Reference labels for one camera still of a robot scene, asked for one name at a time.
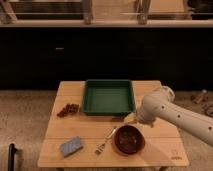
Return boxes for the orange bowl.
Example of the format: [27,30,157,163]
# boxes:
[112,135,145,156]

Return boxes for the green plastic tray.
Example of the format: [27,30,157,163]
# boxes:
[81,79,136,116]

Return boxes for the metal fork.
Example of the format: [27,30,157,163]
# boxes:
[95,127,117,155]

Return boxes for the black post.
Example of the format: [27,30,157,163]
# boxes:
[8,143,17,171]

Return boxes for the wooden shelf frame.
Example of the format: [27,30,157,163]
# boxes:
[0,0,213,28]

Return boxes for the wooden table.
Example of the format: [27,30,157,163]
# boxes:
[38,81,189,168]

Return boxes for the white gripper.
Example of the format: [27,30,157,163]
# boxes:
[135,102,156,127]

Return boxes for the dark maroon bowl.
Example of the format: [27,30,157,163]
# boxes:
[113,125,145,155]

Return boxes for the blue sponge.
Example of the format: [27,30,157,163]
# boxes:
[60,136,83,157]

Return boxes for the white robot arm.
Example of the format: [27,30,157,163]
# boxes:
[135,86,213,147]

